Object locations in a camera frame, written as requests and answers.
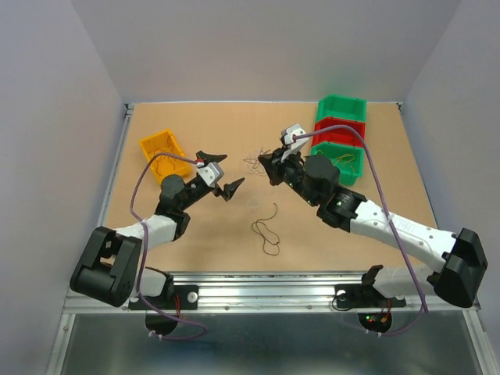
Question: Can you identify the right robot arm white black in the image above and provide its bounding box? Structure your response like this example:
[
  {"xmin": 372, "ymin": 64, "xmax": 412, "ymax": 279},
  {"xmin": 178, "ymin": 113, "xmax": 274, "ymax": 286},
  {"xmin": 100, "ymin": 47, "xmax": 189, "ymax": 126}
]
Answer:
[{"xmin": 258, "ymin": 148, "xmax": 488, "ymax": 308}]

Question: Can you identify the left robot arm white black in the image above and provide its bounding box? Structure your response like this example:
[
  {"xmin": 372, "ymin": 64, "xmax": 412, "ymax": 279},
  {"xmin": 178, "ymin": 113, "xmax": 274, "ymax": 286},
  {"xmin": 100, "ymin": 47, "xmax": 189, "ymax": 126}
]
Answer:
[{"xmin": 70, "ymin": 151, "xmax": 244, "ymax": 308}]

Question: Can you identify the near green plastic bin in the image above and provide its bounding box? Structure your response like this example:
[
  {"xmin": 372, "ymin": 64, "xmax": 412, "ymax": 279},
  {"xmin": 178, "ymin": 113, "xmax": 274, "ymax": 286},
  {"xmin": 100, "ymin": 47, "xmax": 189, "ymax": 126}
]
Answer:
[{"xmin": 310, "ymin": 142, "xmax": 365, "ymax": 186}]

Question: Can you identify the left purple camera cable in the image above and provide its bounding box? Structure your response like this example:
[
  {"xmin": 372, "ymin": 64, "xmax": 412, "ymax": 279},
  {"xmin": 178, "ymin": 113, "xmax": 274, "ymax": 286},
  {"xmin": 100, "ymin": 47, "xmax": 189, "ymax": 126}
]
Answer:
[{"xmin": 130, "ymin": 152, "xmax": 208, "ymax": 340}]

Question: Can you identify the brown wire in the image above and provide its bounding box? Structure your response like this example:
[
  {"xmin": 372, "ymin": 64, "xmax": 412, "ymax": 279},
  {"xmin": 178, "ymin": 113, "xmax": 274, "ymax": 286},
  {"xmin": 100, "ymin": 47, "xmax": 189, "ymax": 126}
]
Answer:
[{"xmin": 252, "ymin": 202, "xmax": 281, "ymax": 257}]

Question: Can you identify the yellow plastic bin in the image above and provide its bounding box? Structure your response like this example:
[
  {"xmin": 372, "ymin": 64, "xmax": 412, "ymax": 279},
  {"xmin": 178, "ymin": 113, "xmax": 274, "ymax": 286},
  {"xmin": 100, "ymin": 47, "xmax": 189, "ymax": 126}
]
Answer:
[{"xmin": 139, "ymin": 129, "xmax": 192, "ymax": 184}]

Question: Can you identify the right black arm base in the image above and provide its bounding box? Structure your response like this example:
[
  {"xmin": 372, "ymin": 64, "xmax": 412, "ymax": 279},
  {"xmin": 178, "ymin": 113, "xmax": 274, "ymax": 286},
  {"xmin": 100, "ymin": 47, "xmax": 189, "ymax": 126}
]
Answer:
[{"xmin": 334, "ymin": 284, "xmax": 406, "ymax": 310}]

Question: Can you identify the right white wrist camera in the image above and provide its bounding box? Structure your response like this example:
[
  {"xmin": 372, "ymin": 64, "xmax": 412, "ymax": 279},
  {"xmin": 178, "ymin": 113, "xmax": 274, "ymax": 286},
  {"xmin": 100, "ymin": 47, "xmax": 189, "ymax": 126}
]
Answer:
[{"xmin": 280, "ymin": 123, "xmax": 308, "ymax": 162}]

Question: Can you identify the wire bundle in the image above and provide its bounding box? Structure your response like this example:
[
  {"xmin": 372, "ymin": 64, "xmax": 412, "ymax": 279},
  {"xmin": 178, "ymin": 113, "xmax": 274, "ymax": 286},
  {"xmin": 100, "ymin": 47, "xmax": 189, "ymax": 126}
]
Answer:
[{"xmin": 240, "ymin": 146, "xmax": 270, "ymax": 177}]

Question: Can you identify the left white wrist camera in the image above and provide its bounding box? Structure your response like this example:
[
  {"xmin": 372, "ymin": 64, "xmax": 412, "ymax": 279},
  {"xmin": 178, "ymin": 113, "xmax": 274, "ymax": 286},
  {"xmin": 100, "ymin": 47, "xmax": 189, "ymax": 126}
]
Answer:
[{"xmin": 196, "ymin": 162, "xmax": 224, "ymax": 188}]

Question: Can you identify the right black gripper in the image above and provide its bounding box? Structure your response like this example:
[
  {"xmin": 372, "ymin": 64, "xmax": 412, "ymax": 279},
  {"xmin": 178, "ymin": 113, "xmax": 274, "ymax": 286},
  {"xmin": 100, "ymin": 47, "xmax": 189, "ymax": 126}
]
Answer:
[{"xmin": 259, "ymin": 145, "xmax": 320, "ymax": 207}]

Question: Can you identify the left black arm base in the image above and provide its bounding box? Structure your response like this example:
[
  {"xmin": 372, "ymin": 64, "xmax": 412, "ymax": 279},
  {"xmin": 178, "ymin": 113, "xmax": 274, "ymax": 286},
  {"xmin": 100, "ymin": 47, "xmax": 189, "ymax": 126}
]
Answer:
[{"xmin": 145, "ymin": 284, "xmax": 198, "ymax": 311}]

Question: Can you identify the yellow wire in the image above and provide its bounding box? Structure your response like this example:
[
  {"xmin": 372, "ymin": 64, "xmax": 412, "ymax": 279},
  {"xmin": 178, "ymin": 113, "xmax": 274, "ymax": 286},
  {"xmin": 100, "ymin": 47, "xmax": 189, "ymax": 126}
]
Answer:
[{"xmin": 330, "ymin": 152, "xmax": 359, "ymax": 173}]

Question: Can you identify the far green plastic bin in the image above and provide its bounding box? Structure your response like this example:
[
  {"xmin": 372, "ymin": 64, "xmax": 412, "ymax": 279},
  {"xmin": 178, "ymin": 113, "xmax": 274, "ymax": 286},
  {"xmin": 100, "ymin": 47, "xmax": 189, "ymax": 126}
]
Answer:
[{"xmin": 316, "ymin": 95, "xmax": 367, "ymax": 123}]

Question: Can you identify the green plastic bin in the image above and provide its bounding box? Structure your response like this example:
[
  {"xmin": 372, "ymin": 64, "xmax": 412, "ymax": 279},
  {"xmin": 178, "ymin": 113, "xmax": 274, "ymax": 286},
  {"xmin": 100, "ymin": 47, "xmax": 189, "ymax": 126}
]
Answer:
[
  {"xmin": 310, "ymin": 142, "xmax": 365, "ymax": 186},
  {"xmin": 316, "ymin": 95, "xmax": 367, "ymax": 123}
]

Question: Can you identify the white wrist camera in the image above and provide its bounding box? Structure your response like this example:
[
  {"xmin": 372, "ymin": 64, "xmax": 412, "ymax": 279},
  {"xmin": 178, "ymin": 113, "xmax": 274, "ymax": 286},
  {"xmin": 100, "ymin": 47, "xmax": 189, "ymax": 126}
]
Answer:
[
  {"xmin": 280, "ymin": 123, "xmax": 308, "ymax": 162},
  {"xmin": 196, "ymin": 162, "xmax": 224, "ymax": 188}
]

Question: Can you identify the red plastic bin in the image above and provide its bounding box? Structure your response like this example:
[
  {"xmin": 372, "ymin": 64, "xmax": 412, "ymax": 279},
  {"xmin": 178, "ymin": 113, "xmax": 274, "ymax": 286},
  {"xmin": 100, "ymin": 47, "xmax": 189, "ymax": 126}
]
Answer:
[{"xmin": 312, "ymin": 116, "xmax": 366, "ymax": 148}]

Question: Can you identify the aluminium mounting rail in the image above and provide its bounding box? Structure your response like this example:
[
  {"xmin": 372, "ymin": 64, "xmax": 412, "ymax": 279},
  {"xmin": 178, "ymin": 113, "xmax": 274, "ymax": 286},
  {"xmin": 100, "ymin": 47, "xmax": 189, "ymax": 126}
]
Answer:
[{"xmin": 62, "ymin": 271, "xmax": 480, "ymax": 315}]

